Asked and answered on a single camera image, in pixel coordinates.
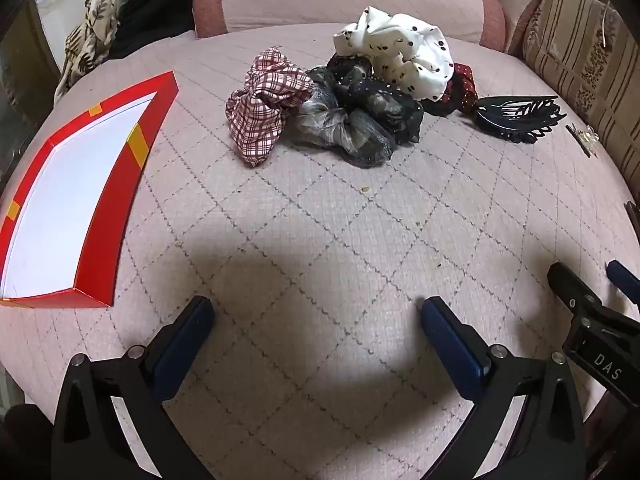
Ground beige leaf-print cloth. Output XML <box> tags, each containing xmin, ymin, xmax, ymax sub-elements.
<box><xmin>54</xmin><ymin>0</ymin><xmax>123</xmax><ymax>103</ymax></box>

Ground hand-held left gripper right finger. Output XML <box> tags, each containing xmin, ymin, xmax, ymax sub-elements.
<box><xmin>420</xmin><ymin>296</ymin><xmax>586</xmax><ymax>480</ymax></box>

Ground black claw hair clip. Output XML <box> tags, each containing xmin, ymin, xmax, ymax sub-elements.
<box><xmin>472</xmin><ymin>94</ymin><xmax>568</xmax><ymax>146</ymax></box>

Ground black cloth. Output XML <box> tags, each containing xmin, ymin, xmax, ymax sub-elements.
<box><xmin>107</xmin><ymin>0</ymin><xmax>201</xmax><ymax>61</ymax></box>

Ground red cardboard tray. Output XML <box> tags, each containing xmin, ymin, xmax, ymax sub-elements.
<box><xmin>0</xmin><ymin>71</ymin><xmax>179</xmax><ymax>309</ymax></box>

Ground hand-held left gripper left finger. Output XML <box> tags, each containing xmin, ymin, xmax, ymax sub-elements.
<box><xmin>51</xmin><ymin>296</ymin><xmax>216</xmax><ymax>480</ymax></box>

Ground black dotted sheer scrunchie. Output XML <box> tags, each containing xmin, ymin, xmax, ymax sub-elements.
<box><xmin>326</xmin><ymin>52</ymin><xmax>426</xmax><ymax>145</ymax></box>

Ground red plaid scrunchie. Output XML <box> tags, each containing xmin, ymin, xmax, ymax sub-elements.
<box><xmin>225</xmin><ymin>46</ymin><xmax>315</xmax><ymax>168</ymax></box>

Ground white cord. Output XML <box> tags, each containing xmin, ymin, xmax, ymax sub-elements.
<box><xmin>600</xmin><ymin>2</ymin><xmax>616</xmax><ymax>48</ymax></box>

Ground grey sheer scrunchie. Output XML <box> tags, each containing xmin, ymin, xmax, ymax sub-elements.
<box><xmin>295</xmin><ymin>67</ymin><xmax>398</xmax><ymax>168</ymax></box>

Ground flower hair pin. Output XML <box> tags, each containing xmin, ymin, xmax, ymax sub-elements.
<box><xmin>566</xmin><ymin>124</ymin><xmax>601</xmax><ymax>159</ymax></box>

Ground white black-dotted scrunchie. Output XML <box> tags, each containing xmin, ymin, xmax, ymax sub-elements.
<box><xmin>333</xmin><ymin>6</ymin><xmax>455</xmax><ymax>102</ymax></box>

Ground red white-dotted scrunchie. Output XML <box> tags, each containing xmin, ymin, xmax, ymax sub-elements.
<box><xmin>422</xmin><ymin>62</ymin><xmax>479</xmax><ymax>118</ymax></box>

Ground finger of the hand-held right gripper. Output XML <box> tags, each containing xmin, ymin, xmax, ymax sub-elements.
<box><xmin>547</xmin><ymin>261</ymin><xmax>603</xmax><ymax>318</ymax></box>
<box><xmin>606</xmin><ymin>260</ymin><xmax>640</xmax><ymax>307</ymax></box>

